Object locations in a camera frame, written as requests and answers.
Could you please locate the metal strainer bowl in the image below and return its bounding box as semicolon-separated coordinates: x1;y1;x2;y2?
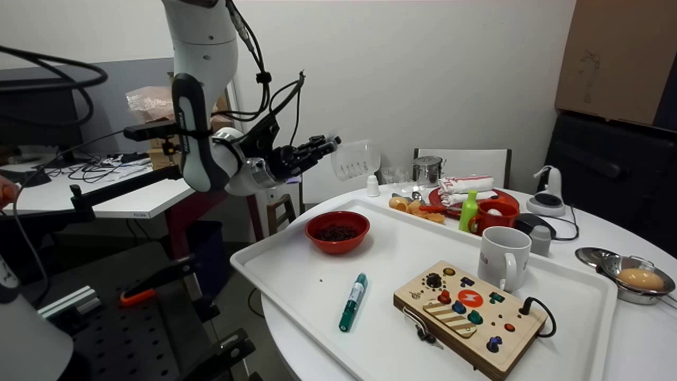
576;248;675;304

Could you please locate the white mug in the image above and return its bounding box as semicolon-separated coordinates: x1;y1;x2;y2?
478;226;532;291

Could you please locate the white plastic tray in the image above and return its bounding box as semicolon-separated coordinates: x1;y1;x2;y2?
232;198;615;381

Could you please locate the black camera on stand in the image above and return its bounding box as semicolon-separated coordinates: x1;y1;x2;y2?
123;121;179;156

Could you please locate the green bottle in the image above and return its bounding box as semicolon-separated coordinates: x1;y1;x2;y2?
460;191;478;232

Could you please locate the white round device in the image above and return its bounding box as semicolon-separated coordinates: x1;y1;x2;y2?
526;165;564;216

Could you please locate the red plate with food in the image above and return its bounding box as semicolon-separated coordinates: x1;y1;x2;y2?
427;188;520;234

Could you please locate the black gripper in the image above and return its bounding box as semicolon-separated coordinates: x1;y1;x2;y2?
266;136;341;180

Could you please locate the wooden busy board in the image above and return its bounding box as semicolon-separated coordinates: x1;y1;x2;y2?
393;263;548;378

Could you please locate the white side desk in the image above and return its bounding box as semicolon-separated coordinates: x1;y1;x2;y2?
5;158;193;219

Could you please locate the large cardboard sheet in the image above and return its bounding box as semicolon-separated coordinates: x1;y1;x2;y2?
555;0;677;129

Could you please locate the white chair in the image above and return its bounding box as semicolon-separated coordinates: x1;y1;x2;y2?
415;149;509;187

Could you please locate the black cabinet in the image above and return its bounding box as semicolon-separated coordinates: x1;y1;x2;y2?
546;113;677;255

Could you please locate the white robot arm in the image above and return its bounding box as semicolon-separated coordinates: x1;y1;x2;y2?
162;0;341;195

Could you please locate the red bowl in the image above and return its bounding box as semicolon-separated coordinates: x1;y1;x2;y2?
305;212;371;255

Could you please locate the small white bottle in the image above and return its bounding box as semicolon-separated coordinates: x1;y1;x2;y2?
367;174;381;197

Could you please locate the steel pot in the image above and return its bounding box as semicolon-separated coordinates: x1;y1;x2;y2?
413;156;442;187

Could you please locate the green marker pen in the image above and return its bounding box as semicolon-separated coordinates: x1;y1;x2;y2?
339;272;369;333

